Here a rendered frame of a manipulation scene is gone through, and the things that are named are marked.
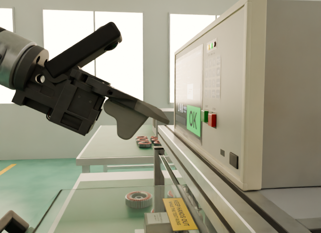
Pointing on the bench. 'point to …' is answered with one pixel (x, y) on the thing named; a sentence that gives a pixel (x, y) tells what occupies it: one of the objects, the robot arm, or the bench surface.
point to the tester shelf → (241, 195)
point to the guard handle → (13, 223)
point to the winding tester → (261, 92)
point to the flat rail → (169, 177)
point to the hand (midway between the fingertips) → (160, 112)
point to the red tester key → (212, 120)
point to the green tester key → (204, 116)
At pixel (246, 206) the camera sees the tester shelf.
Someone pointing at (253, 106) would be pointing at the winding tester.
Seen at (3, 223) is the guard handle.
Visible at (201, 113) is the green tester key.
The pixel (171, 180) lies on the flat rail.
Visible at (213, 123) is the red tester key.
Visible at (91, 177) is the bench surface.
